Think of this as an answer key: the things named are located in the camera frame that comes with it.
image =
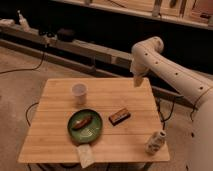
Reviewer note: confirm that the wooden table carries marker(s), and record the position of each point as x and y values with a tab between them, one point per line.
48	141

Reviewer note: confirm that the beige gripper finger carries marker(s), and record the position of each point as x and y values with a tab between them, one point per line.
138	80

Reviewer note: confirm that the white patterned bottle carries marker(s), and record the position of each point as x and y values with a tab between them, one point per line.
155	142

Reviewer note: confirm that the brown rectangular box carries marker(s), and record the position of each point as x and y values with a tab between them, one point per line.
119	116

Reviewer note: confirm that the black device on ledge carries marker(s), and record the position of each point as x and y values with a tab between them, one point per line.
66	35

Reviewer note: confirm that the green round plate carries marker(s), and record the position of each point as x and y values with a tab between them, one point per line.
90	132

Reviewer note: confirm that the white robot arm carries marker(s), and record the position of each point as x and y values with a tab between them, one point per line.
196	88

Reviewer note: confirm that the white folded napkin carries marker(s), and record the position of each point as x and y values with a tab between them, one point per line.
85	155

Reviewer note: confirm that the brown sausage on plate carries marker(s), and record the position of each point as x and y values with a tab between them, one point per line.
82	123

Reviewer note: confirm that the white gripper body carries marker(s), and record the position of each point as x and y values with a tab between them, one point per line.
138	69

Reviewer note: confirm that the white bottle on ledge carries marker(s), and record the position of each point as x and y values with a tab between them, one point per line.
23	22

